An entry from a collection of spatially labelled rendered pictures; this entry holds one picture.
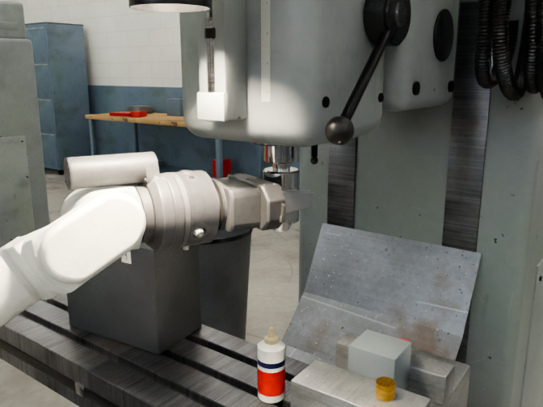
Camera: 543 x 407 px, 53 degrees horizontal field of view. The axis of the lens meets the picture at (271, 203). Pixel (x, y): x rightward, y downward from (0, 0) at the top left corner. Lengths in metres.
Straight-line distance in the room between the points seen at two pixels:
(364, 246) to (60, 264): 0.66
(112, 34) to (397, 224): 7.03
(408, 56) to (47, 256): 0.48
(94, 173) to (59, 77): 7.33
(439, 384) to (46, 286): 0.46
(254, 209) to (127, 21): 7.04
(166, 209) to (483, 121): 0.57
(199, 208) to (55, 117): 7.30
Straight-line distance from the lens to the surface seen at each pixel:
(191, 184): 0.62
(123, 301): 0.98
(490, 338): 1.06
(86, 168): 0.60
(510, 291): 1.02
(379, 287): 1.05
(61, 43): 7.97
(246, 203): 0.63
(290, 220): 0.70
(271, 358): 0.79
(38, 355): 1.08
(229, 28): 0.59
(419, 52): 0.76
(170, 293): 0.95
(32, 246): 0.56
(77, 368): 0.98
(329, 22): 0.59
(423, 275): 1.02
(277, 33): 0.58
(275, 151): 0.68
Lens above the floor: 1.39
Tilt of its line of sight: 14 degrees down
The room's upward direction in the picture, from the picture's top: straight up
